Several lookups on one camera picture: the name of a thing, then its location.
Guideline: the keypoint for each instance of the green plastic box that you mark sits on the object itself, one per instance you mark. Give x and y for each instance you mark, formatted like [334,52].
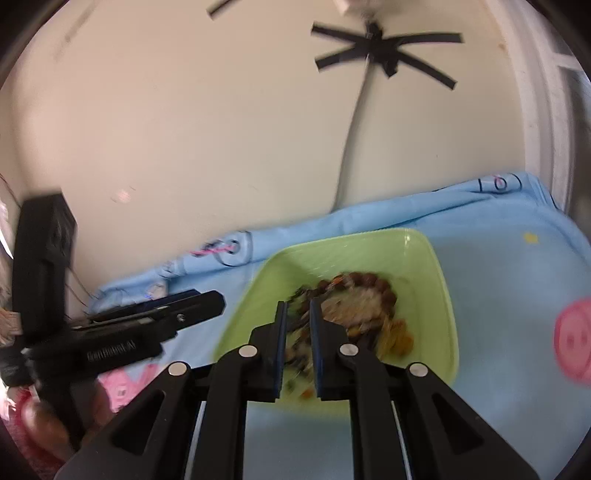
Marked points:
[415,258]

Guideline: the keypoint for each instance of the white door frame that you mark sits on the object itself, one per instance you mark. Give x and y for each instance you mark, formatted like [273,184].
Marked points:
[540,101]

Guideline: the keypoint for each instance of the black tape cross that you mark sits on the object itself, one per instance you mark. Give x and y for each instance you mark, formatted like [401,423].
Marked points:
[378,48]

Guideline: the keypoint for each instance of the blue cartoon printed bed sheet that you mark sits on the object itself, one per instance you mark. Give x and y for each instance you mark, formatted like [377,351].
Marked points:
[498,286]

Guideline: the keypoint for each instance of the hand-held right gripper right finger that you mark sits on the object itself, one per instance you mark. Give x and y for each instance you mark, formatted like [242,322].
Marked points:
[316,350]

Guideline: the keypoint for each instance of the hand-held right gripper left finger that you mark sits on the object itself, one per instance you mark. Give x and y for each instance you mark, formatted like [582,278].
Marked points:
[280,350]

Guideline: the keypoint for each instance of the person's left hand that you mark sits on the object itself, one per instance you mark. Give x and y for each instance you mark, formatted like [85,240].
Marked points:
[46,422]

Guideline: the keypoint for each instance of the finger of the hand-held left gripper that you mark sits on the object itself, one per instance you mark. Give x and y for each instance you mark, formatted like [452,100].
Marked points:
[194,307]
[178,295]

